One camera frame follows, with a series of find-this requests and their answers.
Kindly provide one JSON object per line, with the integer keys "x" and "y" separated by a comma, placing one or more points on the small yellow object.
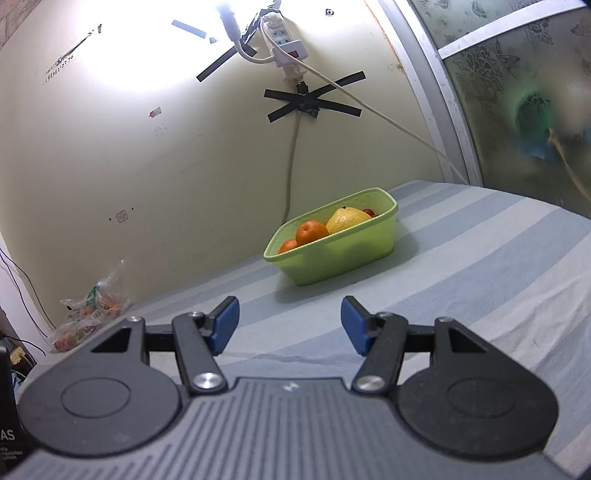
{"x": 18, "y": 356}

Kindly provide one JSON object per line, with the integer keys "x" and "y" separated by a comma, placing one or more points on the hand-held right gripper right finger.
{"x": 356, "y": 328}

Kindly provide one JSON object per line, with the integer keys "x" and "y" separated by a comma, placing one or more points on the blurry green object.
{"x": 533, "y": 122}

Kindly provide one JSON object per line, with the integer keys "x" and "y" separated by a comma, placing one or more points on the yellow lemon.
{"x": 347, "y": 220}

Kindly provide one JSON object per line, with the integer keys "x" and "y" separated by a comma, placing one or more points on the small orange mandarin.
{"x": 288, "y": 246}

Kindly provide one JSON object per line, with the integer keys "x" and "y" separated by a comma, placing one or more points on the green plastic basket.
{"x": 341, "y": 258}

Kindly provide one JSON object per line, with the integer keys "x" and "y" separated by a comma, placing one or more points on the striped bed sheet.
{"x": 461, "y": 258}

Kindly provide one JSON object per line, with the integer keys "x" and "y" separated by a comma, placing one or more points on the white power strip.
{"x": 288, "y": 44}

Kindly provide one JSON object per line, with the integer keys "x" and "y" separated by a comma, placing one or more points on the black tape strip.
{"x": 224, "y": 61}

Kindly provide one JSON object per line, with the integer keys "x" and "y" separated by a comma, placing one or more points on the clear plastic bag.
{"x": 87, "y": 314}

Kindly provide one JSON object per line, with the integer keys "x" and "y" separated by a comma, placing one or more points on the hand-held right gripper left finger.
{"x": 226, "y": 323}

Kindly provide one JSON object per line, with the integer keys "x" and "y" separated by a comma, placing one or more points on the aluminium window frame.
{"x": 429, "y": 92}

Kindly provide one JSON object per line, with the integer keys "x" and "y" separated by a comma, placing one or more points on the white tape strip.
{"x": 188, "y": 27}

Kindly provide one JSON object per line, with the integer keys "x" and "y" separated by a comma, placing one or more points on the black tape cross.
{"x": 314, "y": 99}

